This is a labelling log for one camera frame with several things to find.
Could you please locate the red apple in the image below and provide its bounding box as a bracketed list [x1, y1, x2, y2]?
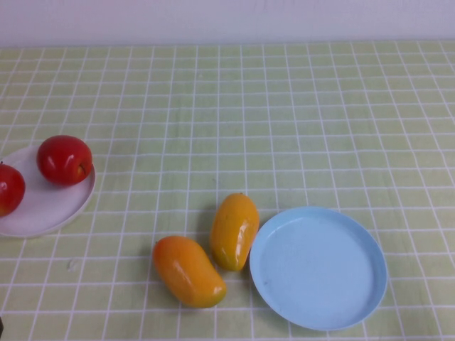
[0, 161, 26, 217]
[36, 134, 94, 186]

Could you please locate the green checked tablecloth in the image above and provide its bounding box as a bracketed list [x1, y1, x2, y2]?
[0, 39, 455, 341]

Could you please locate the light blue round plate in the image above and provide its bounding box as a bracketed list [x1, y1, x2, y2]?
[248, 206, 388, 332]

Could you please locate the orange tinted yellow mango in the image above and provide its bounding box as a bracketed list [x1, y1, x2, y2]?
[152, 235, 228, 309]

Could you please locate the white round plate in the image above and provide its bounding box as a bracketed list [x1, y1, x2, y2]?
[0, 144, 97, 238]

